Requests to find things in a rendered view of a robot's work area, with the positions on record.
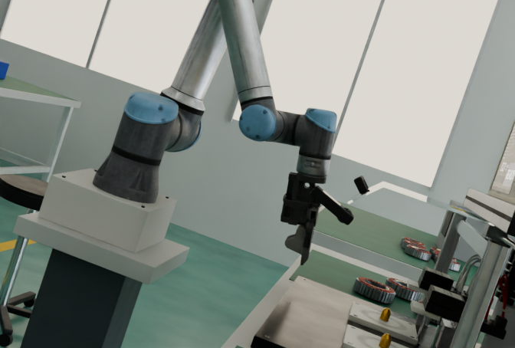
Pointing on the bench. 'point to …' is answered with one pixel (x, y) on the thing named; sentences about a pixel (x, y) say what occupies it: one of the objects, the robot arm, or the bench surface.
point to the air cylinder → (445, 334)
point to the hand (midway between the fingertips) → (305, 260)
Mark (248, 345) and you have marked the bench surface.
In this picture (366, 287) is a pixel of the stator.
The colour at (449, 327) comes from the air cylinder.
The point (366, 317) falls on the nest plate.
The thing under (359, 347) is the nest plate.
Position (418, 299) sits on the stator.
